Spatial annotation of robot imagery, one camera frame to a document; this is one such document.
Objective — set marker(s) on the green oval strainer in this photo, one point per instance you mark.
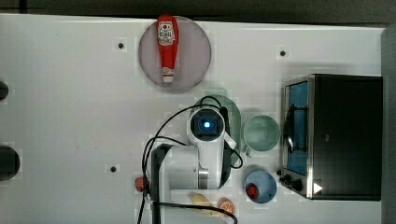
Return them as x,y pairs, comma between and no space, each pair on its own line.
220,97

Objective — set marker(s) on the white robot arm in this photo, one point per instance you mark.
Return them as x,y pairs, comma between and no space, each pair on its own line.
204,163

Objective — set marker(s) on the grey round plate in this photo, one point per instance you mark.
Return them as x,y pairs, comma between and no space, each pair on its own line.
193,57

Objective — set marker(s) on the green mug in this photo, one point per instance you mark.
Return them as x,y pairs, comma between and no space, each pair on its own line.
261,133

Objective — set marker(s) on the peeled banana toy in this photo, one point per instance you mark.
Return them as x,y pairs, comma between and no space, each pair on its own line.
199,199

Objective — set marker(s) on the red ketchup bottle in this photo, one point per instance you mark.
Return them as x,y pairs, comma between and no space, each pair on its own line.
167,40

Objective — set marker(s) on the red round fruit toy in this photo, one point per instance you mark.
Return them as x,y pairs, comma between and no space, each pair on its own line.
140,184

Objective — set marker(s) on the orange slice toy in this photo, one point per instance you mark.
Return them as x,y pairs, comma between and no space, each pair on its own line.
226,205

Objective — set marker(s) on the red strawberry toy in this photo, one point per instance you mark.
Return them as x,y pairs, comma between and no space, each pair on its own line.
252,191

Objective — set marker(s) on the blue cup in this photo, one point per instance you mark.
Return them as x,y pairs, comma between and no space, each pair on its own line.
265,183

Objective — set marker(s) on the black toaster oven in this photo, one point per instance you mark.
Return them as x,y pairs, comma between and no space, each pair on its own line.
332,132

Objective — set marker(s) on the black cylinder holder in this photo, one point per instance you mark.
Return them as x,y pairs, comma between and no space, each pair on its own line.
10,163

